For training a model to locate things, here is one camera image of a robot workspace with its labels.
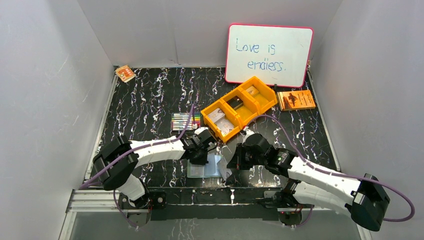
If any orange booklet with black figure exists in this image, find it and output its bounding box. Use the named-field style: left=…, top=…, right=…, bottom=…
left=276, top=89, right=317, bottom=111

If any small orange card pack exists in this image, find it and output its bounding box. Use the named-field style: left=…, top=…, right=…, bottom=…
left=115, top=65, right=136, bottom=83

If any white silver card stack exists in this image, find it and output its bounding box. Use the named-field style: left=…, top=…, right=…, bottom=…
left=207, top=107, right=226, bottom=123

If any orange plastic bin tray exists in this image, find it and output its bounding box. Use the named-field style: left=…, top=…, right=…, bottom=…
left=201, top=76, right=278, bottom=143

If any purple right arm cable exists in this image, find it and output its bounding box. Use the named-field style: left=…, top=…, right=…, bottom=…
left=245, top=114, right=416, bottom=229

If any aluminium frame rail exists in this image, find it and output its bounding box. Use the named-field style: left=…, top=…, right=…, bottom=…
left=58, top=188, right=374, bottom=240

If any black VIP card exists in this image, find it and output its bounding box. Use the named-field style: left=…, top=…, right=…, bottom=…
left=226, top=96, right=244, bottom=111

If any gold VIP card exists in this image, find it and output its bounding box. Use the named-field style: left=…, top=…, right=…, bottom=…
left=245, top=85, right=260, bottom=97

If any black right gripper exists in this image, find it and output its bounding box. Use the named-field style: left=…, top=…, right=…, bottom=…
left=226, top=143, right=266, bottom=170

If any pink framed whiteboard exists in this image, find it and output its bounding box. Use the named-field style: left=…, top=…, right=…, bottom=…
left=225, top=23, right=314, bottom=88

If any black mounting base rail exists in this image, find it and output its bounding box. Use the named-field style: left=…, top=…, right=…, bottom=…
left=117, top=187, right=310, bottom=225

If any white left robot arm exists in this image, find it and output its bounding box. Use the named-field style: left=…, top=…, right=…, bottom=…
left=92, top=127, right=216, bottom=208

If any coloured marker pen set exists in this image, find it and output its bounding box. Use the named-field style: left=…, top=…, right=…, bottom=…
left=171, top=112, right=202, bottom=132

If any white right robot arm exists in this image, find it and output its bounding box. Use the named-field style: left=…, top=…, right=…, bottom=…
left=227, top=133, right=390, bottom=232

